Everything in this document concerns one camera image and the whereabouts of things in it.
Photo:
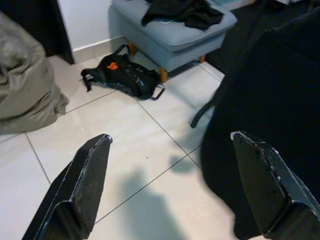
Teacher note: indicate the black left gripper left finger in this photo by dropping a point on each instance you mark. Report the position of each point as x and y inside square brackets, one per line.
[82, 187]

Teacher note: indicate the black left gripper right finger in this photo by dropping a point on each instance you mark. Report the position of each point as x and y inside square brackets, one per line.
[265, 185]

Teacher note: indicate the large black draped fabric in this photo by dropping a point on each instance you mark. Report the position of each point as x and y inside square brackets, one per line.
[270, 87]

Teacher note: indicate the black bag orange logo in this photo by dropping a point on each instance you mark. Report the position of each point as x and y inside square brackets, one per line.
[125, 75]

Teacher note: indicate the olive green beanbag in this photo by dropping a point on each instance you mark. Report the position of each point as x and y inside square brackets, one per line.
[22, 82]

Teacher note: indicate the grey blue ottoman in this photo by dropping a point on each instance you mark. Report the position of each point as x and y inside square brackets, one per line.
[180, 37]

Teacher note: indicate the black crumpled garment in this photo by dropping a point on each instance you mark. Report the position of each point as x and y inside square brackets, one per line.
[185, 12]

